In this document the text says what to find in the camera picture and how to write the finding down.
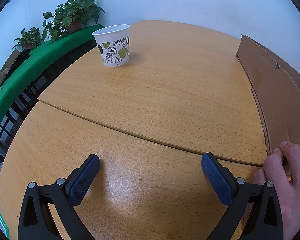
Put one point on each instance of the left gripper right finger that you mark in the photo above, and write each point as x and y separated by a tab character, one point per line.
265	219

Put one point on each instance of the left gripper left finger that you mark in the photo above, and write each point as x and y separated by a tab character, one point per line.
36	220

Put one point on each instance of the brown cardboard box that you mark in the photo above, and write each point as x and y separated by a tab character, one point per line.
276	88

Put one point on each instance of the leaf pattern paper cup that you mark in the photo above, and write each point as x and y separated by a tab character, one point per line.
113	43

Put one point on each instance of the right hand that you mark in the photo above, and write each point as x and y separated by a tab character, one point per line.
282	168

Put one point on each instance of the green cloth covered table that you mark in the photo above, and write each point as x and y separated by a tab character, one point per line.
61	53

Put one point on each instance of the small potted green plant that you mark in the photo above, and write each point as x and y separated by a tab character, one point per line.
29	39

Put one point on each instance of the large potted green plant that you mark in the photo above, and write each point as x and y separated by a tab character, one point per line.
68	18

